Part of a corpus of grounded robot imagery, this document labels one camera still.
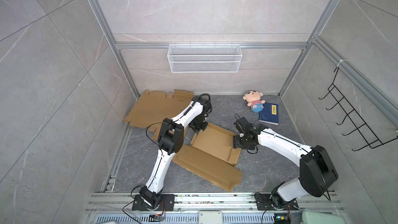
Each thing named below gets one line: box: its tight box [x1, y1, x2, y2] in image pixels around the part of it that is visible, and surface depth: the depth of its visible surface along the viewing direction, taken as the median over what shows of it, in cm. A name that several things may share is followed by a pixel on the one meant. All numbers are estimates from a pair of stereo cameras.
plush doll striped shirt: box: [242, 90, 266, 114], surface depth 112 cm
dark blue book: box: [258, 102, 279, 126], surface depth 109 cm
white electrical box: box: [198, 210, 223, 224], surface depth 70 cm
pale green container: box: [301, 210, 346, 224], surface depth 70 cm
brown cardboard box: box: [172, 122, 243, 191], surface depth 90 cm
